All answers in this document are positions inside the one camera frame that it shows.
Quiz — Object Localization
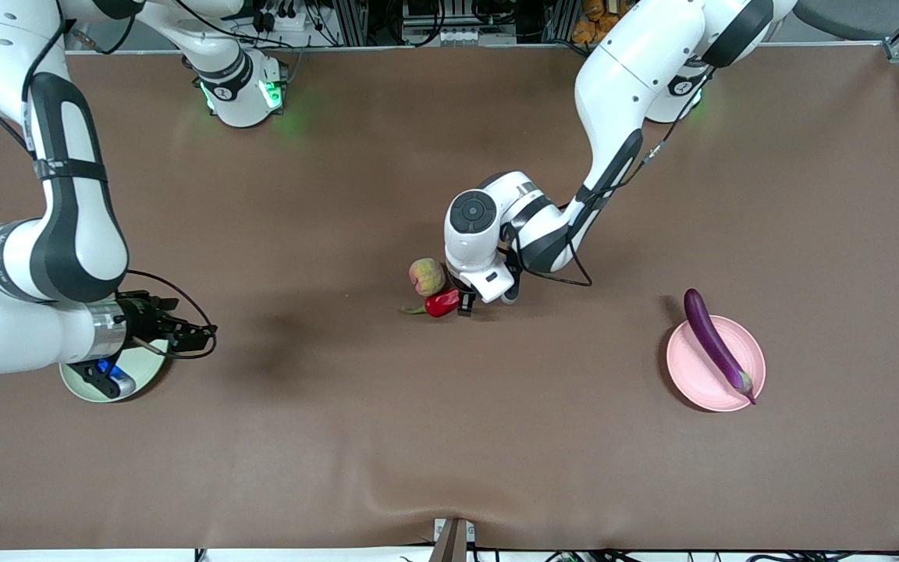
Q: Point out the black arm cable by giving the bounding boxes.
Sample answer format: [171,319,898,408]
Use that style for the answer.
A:
[500,66,720,288]
[126,269,219,360]

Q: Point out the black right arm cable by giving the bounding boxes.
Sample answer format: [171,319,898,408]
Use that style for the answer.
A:
[126,269,219,360]

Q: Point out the grey table edge clamp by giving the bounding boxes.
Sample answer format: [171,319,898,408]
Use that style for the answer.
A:
[428,518,477,562]

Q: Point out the white terminal block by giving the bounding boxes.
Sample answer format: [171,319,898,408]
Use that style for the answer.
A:
[435,27,499,46]

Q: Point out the white power strip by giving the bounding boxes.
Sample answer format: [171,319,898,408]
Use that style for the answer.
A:
[251,9,311,34]

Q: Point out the grey chair seat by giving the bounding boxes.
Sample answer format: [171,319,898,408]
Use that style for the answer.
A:
[793,0,887,40]

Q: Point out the purple eggplant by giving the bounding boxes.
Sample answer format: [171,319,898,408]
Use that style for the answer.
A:
[684,288,757,405]

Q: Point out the bag of orange items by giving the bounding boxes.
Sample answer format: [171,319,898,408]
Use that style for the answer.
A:
[572,0,638,44]

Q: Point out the light green plate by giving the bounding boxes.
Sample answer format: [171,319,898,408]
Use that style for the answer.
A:
[59,336,170,404]

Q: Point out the pink plate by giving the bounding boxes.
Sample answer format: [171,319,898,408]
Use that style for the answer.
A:
[666,315,766,413]

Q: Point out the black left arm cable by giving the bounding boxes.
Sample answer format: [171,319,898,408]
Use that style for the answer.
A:
[500,66,720,288]

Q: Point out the green pink peach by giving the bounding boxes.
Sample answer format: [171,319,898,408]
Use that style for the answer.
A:
[408,258,447,297]

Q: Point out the red chili pepper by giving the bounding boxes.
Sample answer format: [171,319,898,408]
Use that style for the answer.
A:
[400,287,462,318]

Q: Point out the brown table cloth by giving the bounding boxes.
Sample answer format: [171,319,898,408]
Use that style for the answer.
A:
[0,44,899,551]

